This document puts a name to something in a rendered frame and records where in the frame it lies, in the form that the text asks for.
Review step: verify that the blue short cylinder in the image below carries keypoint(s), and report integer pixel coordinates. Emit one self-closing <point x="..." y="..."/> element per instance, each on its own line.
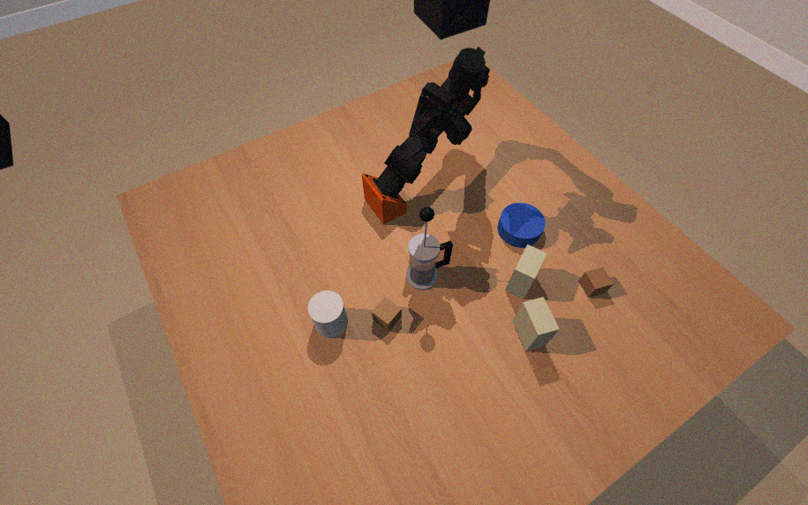
<point x="521" y="224"/>

